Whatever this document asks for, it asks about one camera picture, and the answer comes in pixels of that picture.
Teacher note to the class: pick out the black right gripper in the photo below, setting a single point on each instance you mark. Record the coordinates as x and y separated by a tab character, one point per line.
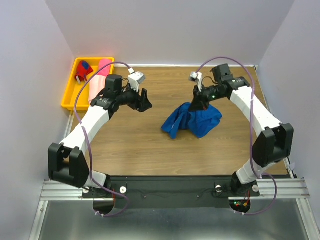
196	104

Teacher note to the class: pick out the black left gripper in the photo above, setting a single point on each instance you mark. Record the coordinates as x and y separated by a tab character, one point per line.
141	104

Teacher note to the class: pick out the blue towel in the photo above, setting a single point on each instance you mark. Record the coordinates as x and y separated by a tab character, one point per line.
199	122

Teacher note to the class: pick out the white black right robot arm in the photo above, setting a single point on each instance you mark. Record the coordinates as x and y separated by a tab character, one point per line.
274	139

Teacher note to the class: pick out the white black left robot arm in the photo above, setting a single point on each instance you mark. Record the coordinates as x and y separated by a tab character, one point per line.
66	160

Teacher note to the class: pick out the hot pink rolled towel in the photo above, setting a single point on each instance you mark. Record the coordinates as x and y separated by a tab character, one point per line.
104	70

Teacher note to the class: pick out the light pink rolled towel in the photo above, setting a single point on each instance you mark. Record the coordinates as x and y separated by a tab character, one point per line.
96	84

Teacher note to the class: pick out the yellow plastic tray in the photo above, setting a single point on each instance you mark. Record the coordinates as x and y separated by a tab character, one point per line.
73	87

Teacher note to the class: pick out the red blue patterned cloth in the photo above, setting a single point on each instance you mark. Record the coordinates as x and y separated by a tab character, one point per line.
82	71

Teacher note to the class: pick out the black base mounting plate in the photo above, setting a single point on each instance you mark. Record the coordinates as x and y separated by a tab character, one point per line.
163	192

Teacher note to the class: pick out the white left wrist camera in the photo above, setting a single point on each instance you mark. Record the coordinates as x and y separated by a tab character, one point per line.
135	79

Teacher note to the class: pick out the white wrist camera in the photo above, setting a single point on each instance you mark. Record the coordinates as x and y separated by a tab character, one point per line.
135	79
197	77

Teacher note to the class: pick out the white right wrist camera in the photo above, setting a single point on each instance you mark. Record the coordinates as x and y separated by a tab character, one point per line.
197	77

